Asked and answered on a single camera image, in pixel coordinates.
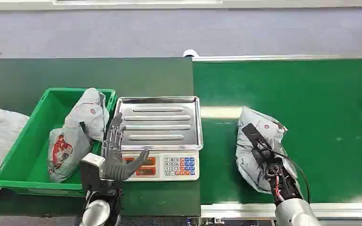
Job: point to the grey parcel large red print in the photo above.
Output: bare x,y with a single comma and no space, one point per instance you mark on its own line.
63,151

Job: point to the grey parcel bag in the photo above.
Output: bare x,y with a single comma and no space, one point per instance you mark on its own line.
256,121

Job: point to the green conveyor belt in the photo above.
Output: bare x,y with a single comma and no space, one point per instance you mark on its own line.
309,90

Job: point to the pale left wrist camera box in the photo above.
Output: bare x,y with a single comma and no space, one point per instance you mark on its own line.
92,170

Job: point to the steel weighing pan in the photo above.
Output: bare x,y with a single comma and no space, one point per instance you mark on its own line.
160,123

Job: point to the white round roller cap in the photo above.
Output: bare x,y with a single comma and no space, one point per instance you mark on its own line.
190,53

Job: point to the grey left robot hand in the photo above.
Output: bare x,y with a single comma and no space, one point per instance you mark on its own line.
114,162

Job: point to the grey parcel small red logo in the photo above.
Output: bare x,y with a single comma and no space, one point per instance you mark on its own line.
89,113

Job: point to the white electronic scale body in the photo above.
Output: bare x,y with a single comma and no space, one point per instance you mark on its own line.
160,167

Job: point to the metal bracket under table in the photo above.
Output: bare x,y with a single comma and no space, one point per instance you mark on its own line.
206,222

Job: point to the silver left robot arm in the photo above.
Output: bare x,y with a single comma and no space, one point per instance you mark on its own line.
96,212

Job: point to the aluminium conveyor side rail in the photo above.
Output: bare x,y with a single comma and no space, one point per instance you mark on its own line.
246,211
262,58

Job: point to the dark right robot hand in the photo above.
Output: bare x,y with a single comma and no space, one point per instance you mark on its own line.
257,138

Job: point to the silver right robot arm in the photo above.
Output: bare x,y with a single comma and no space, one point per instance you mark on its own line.
295,212

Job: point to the green plastic crate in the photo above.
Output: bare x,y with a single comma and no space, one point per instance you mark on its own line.
28,162

